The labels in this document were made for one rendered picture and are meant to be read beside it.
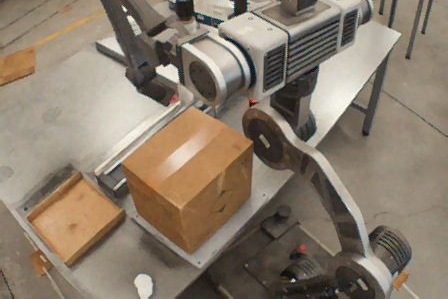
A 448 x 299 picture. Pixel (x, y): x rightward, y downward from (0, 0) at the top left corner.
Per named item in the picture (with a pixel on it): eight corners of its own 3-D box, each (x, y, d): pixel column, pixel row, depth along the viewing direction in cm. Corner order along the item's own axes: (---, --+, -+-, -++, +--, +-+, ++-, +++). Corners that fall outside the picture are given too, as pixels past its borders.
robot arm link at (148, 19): (76, -50, 100) (105, -64, 104) (78, -22, 113) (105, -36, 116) (160, 58, 95) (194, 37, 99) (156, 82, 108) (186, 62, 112)
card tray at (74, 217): (82, 176, 149) (79, 169, 146) (126, 214, 137) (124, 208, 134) (28, 223, 133) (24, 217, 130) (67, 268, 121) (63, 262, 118)
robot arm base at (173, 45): (183, 88, 95) (179, 45, 86) (163, 72, 99) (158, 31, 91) (213, 72, 99) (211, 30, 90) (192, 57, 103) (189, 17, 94)
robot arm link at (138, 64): (81, -28, 107) (112, -44, 110) (77, -26, 111) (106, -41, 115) (136, 90, 128) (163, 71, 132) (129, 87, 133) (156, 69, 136)
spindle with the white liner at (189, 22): (187, 44, 197) (183, -9, 176) (201, 50, 193) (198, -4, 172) (174, 52, 192) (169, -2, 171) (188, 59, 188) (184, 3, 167)
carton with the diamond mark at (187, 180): (197, 161, 150) (192, 104, 131) (251, 196, 139) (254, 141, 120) (137, 214, 135) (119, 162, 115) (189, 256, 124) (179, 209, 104)
